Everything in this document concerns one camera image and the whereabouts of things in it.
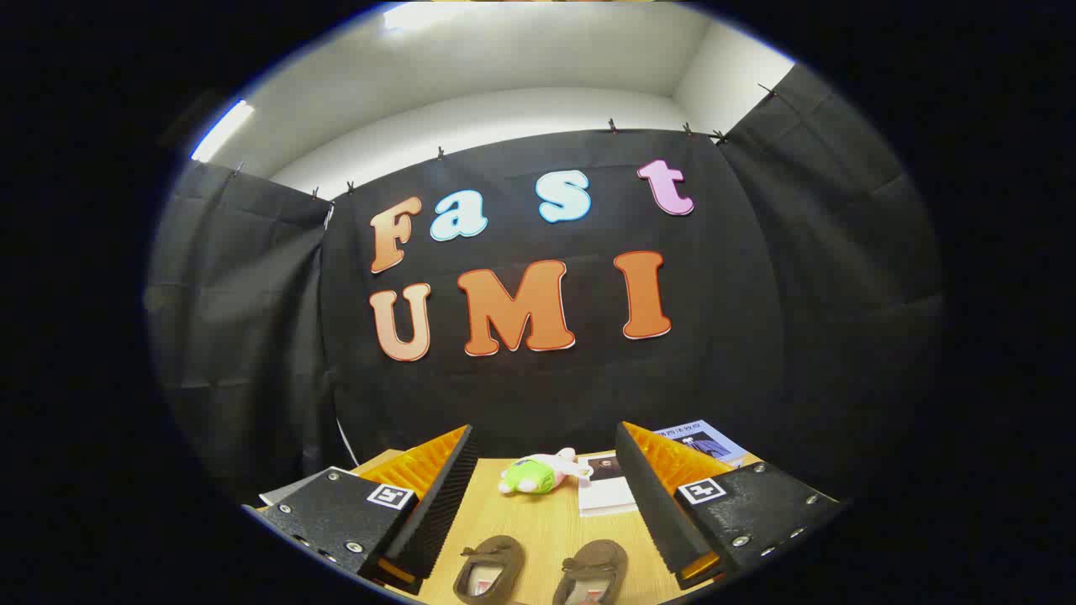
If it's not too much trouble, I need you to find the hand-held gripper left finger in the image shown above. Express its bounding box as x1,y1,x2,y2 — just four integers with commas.
256,424,480,599

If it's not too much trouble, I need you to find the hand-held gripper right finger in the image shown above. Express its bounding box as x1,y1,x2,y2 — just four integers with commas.
615,420,846,591

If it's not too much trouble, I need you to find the white book with dark photo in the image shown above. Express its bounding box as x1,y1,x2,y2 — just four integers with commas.
577,451,640,517

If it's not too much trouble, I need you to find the brown fuzzy shoe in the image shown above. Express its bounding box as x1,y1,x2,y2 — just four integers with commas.
562,539,630,605
454,535,526,605

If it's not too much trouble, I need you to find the row of small black clips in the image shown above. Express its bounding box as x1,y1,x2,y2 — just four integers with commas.
231,80,783,203

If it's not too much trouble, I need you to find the green and pink plush toy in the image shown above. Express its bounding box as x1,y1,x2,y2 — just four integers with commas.
498,448,594,495

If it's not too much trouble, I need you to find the blue cover book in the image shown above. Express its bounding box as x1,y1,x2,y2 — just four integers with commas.
654,419,749,469

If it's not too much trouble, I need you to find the black backdrop cloth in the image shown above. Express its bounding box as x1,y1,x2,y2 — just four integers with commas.
145,63,947,513

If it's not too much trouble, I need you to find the long ceiling light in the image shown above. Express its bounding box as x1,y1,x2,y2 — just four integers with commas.
382,3,472,33
192,99,256,162

